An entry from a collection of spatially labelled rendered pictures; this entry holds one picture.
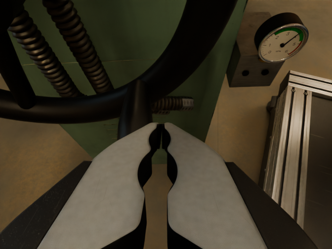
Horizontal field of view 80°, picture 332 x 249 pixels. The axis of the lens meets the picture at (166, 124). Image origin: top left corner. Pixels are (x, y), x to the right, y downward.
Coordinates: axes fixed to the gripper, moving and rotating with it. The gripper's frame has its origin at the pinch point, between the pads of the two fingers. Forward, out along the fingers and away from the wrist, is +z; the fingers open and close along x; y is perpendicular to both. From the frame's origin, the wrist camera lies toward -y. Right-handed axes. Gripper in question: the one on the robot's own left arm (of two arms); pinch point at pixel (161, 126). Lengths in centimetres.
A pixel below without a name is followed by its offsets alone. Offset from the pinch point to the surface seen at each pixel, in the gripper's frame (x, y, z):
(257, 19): 17.0, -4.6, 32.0
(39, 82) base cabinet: -26.6, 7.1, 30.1
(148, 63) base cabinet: -3.2, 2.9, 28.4
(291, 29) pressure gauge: 16.2, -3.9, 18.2
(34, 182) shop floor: -57, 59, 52
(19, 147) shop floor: -70, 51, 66
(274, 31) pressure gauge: 14.1, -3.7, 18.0
